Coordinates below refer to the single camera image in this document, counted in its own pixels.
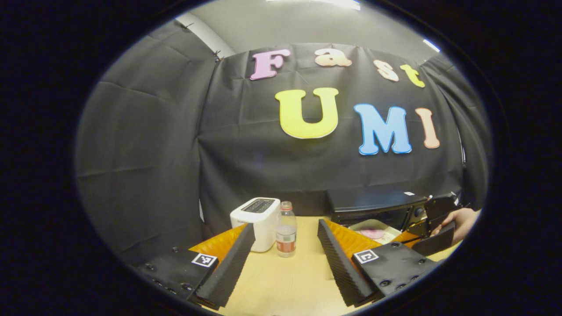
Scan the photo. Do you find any black electric oven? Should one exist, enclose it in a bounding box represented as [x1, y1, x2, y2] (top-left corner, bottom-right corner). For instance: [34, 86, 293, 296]
[326, 188, 430, 234]

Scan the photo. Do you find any white toaster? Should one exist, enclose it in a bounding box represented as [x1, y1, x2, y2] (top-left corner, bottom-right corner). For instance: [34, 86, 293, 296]
[230, 197, 281, 253]

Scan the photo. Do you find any large ceiling light panel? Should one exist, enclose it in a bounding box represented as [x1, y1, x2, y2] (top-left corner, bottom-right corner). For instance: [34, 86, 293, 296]
[268, 0, 361, 11]

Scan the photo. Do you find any white rectangular food plate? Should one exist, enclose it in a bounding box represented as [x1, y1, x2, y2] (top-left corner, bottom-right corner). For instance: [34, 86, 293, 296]
[348, 219, 403, 245]

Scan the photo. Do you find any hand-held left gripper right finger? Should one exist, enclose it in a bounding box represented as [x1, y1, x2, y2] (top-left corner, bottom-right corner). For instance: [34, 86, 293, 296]
[317, 219, 440, 308]

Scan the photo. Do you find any clear plastic bottle red label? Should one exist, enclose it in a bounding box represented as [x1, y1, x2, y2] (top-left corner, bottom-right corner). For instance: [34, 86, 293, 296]
[276, 201, 298, 258]

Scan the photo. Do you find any black backdrop cloth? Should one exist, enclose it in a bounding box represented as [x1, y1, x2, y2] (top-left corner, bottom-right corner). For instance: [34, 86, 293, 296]
[75, 20, 492, 264]

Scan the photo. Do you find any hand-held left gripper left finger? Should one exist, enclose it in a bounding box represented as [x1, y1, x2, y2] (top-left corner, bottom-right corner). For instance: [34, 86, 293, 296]
[131, 223, 256, 310]

